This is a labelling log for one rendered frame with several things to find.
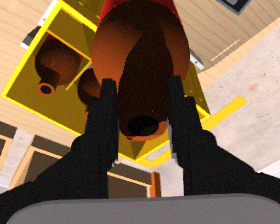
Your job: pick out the black rectangular tray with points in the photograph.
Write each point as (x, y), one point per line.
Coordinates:
(236, 6)

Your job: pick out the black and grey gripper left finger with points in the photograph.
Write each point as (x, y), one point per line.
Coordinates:
(82, 172)

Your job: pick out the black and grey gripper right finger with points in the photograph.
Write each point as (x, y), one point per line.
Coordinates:
(207, 167)

